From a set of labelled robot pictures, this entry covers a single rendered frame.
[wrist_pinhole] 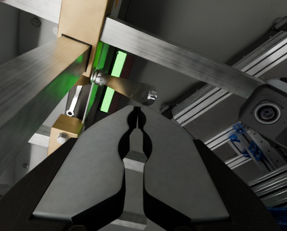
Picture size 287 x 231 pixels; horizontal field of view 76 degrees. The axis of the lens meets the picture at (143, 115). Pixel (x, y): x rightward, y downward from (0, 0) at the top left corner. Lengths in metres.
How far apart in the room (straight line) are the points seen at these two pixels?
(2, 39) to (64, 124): 0.25
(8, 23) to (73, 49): 0.33
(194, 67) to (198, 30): 0.89
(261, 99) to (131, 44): 0.16
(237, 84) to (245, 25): 0.96
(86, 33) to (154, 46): 0.09
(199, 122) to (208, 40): 0.47
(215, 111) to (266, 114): 0.92
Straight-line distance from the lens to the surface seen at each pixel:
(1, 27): 0.53
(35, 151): 0.78
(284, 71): 1.19
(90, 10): 0.25
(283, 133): 0.23
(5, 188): 0.64
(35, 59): 0.18
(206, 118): 1.15
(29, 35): 0.58
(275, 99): 0.22
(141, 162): 0.42
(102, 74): 0.28
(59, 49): 0.22
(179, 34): 1.15
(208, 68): 0.28
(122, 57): 0.43
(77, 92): 0.48
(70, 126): 0.39
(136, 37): 0.26
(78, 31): 0.26
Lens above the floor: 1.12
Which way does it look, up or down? 58 degrees down
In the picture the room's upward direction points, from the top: 180 degrees clockwise
